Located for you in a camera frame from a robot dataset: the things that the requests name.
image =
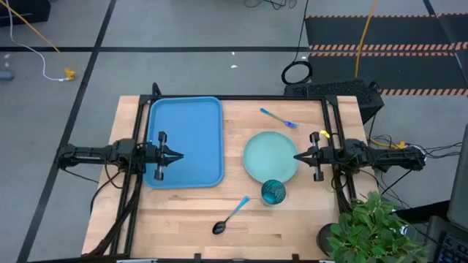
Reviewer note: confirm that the black keyboard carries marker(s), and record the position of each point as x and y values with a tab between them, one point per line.
455	252

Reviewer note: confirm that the small grey-blue object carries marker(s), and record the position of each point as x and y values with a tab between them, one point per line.
5	75

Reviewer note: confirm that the pale green round plate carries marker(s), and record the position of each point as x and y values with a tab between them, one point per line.
268	157

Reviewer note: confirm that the black box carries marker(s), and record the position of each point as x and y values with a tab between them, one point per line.
36	7

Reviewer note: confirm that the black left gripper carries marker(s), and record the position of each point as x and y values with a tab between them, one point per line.
160	171

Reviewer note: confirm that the yellow tag on gripper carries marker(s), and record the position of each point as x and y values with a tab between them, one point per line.
325	134

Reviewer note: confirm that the teal translucent cup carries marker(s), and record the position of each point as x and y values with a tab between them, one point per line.
273	193

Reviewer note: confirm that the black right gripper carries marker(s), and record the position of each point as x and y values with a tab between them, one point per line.
317	171

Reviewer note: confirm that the blue plastic tray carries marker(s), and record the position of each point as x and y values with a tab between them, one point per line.
194	120

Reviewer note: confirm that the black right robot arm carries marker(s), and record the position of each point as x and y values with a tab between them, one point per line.
395	159

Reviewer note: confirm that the black plant pot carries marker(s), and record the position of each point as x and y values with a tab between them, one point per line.
323	237

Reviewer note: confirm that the grey panel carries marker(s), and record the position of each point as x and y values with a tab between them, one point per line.
460	182

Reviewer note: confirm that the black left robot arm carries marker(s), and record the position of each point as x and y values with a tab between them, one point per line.
87	155

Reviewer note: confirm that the black computer tower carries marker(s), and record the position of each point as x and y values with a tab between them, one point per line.
340	89

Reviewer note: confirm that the black metal table frame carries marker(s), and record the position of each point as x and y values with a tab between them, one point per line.
234	98

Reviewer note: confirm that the green leafy plant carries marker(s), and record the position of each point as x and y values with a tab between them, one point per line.
369	233

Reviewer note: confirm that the black mat with hazard stripes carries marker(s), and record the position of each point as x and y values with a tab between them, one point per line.
402	33

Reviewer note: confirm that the yellow plug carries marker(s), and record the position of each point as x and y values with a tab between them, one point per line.
69	74

